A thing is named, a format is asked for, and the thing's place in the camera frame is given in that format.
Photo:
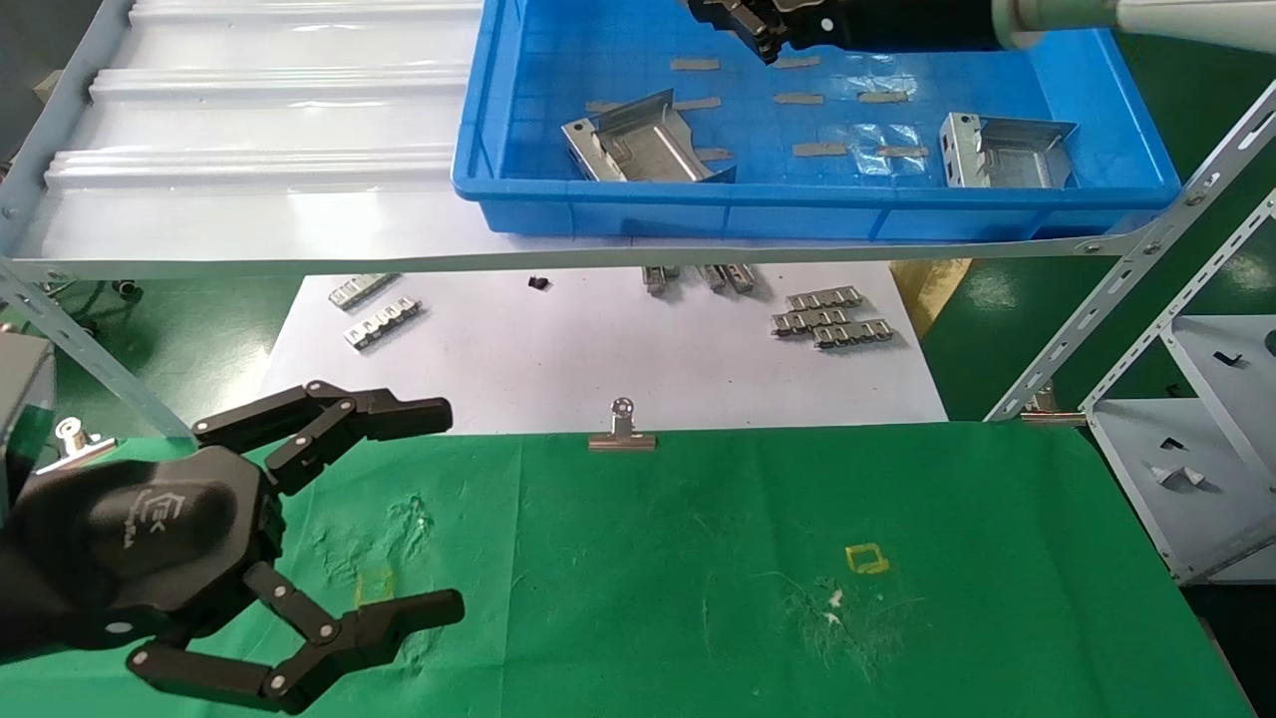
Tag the grey metal shelf rack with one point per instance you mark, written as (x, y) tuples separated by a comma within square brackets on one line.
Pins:
[(249, 130)]

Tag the yellow tape square outline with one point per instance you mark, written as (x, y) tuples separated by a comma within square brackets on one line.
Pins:
[(850, 558)]

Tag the silver sheet metal bracket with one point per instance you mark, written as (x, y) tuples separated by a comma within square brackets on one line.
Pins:
[(1007, 160), (648, 150)]

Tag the clear plastic film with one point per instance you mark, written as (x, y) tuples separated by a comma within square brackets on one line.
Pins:
[(887, 130)]

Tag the small white part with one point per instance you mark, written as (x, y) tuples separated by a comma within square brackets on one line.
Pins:
[(1181, 477)]

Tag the grey tape strip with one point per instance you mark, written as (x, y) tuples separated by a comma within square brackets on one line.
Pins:
[(883, 97), (902, 152), (698, 103), (818, 150), (601, 105), (695, 64), (799, 99), (796, 62)]

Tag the silver binder clip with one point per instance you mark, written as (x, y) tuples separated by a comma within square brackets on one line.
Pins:
[(1047, 411), (75, 444), (622, 439)]

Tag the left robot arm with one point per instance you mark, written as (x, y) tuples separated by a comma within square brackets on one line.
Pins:
[(12, 618)]

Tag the perforated metal rail part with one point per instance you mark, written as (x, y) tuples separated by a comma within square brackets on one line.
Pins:
[(854, 334), (361, 291), (713, 277), (384, 322), (658, 279), (807, 321), (740, 278), (824, 297)]

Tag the large blue plastic bin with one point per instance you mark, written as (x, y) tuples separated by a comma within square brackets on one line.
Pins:
[(797, 214)]

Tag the black caster wheel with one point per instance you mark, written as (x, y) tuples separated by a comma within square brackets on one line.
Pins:
[(126, 290)]

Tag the green table cloth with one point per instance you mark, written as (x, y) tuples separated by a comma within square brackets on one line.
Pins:
[(648, 598)]

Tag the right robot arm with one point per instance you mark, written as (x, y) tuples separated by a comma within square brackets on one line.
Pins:
[(1146, 20)]

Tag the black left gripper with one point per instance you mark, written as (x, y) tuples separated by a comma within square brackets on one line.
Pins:
[(150, 538)]

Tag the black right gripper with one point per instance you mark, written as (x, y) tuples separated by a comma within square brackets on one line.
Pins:
[(872, 25)]

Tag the white slotted angle rack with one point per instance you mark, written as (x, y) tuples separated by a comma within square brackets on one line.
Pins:
[(1136, 429)]

